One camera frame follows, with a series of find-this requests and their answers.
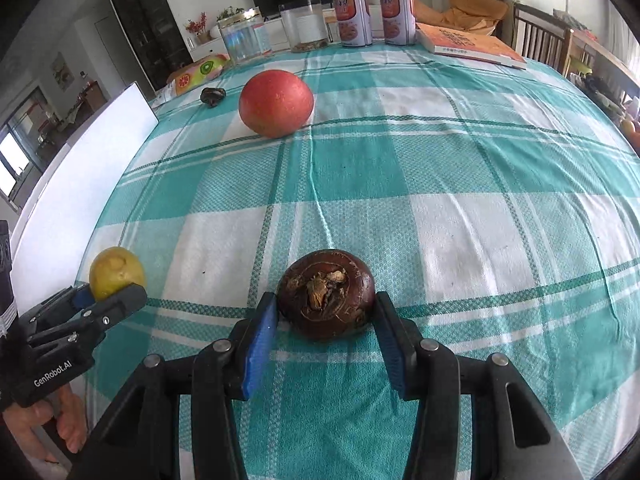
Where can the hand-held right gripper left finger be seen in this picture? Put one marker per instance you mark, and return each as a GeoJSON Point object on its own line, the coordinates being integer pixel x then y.
{"type": "Point", "coordinates": [260, 350]}

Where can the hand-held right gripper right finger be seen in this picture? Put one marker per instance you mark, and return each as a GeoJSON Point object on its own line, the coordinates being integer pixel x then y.
{"type": "Point", "coordinates": [392, 350]}

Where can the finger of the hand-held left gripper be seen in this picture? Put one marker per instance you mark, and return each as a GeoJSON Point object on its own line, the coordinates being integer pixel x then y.
{"type": "Point", "coordinates": [120, 305]}
{"type": "Point", "coordinates": [82, 299]}

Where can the yellow apple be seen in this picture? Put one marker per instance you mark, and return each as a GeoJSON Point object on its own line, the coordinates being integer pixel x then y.
{"type": "Point", "coordinates": [116, 272]}

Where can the dark brown water chestnut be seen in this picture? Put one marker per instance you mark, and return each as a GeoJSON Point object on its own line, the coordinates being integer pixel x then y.
{"type": "Point", "coordinates": [325, 300]}
{"type": "Point", "coordinates": [212, 96]}

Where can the white cardboard box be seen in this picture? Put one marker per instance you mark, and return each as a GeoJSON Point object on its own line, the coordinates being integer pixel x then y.
{"type": "Point", "coordinates": [85, 160]}

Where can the person's left hand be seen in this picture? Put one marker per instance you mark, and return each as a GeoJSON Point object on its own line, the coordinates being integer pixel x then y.
{"type": "Point", "coordinates": [72, 425]}

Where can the dark framed window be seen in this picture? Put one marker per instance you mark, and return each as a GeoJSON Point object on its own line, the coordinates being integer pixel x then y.
{"type": "Point", "coordinates": [12, 152]}

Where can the wooden side cabinet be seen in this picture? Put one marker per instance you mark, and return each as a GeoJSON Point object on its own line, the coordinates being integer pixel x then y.
{"type": "Point", "coordinates": [90, 95]}

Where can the fruit print packet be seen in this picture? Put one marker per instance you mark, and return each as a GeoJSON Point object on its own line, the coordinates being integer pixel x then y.
{"type": "Point", "coordinates": [197, 72]}

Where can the large red apple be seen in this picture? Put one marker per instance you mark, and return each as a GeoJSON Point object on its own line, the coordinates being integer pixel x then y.
{"type": "Point", "coordinates": [276, 103]}

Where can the white television cabinet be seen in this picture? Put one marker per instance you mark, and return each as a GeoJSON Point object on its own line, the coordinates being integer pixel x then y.
{"type": "Point", "coordinates": [205, 50]}

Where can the black display cabinet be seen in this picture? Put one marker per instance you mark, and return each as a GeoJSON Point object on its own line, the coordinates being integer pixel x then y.
{"type": "Point", "coordinates": [145, 25]}

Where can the white round vase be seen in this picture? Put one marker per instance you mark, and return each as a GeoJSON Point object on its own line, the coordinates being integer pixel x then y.
{"type": "Point", "coordinates": [215, 31]}

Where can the red flowers in vase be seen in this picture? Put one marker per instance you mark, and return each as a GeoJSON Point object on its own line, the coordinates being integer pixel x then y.
{"type": "Point", "coordinates": [198, 25]}

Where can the glass jar gold lid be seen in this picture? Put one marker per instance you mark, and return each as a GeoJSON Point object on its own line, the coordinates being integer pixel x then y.
{"type": "Point", "coordinates": [242, 35]}

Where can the leafy green potted plant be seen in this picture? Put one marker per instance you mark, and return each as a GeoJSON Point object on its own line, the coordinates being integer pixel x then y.
{"type": "Point", "coordinates": [230, 12]}

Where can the orange book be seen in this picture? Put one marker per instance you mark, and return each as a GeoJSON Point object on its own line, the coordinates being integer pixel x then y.
{"type": "Point", "coordinates": [467, 45]}

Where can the woven basket of produce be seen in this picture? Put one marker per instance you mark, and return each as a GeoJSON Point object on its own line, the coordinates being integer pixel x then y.
{"type": "Point", "coordinates": [631, 127]}

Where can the clear container black lid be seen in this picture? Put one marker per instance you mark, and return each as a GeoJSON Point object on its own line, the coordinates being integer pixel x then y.
{"type": "Point", "coordinates": [305, 25]}

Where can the red white tin can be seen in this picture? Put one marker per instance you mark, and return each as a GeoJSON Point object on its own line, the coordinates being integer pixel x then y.
{"type": "Point", "coordinates": [397, 15]}
{"type": "Point", "coordinates": [352, 17]}

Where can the yellow green small chair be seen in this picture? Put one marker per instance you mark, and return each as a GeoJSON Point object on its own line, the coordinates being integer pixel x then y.
{"type": "Point", "coordinates": [580, 67]}

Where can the orange lounge chair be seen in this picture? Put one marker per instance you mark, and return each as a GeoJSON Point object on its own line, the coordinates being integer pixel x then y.
{"type": "Point", "coordinates": [470, 10]}

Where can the dark wooden chair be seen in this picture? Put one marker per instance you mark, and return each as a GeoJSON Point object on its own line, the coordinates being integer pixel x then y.
{"type": "Point", "coordinates": [542, 35]}

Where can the framed wall picture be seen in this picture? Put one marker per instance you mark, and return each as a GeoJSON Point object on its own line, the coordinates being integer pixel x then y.
{"type": "Point", "coordinates": [62, 71]}

